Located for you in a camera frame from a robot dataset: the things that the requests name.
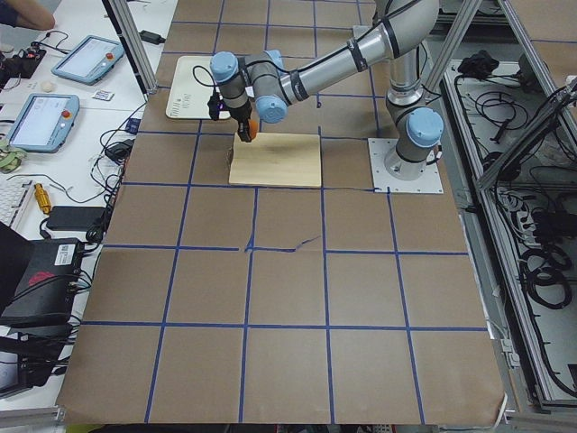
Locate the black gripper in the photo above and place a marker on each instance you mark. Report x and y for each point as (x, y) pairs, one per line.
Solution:
(240, 114)

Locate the orange fruit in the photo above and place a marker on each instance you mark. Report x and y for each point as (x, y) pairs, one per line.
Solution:
(253, 129)

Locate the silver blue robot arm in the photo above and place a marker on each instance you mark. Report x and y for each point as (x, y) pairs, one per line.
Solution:
(259, 83)

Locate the cream bear tray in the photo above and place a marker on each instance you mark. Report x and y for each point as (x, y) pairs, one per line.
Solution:
(187, 98)

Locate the bamboo cutting board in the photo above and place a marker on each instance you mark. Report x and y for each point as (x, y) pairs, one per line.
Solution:
(278, 160)

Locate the black power adapter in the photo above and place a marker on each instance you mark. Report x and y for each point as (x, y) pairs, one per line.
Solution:
(151, 37)

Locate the small white card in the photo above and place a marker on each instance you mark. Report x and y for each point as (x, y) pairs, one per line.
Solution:
(103, 95)

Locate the upper blue teach pendant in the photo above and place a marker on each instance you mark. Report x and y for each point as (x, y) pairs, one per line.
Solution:
(93, 58)

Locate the blue teach pendant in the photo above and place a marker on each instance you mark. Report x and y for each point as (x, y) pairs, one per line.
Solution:
(44, 122)
(93, 58)

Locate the lower blue teach pendant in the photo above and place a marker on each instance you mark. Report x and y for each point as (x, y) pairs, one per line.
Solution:
(44, 122)

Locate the black flat power brick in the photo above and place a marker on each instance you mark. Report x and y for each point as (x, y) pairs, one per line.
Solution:
(71, 218)

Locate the beige round ball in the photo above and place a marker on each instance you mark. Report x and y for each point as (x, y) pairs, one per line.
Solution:
(47, 86)

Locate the green tape dispenser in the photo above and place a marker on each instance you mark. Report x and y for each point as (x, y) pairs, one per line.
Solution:
(11, 157)

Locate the white keyboard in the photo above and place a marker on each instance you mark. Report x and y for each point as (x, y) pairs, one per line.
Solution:
(15, 197)

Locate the black computer box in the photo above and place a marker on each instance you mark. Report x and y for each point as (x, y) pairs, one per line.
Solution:
(37, 280)

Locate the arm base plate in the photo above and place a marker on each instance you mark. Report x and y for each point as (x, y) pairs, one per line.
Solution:
(391, 174)
(362, 33)

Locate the aluminium frame post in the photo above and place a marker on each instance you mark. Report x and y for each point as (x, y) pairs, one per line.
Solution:
(122, 20)

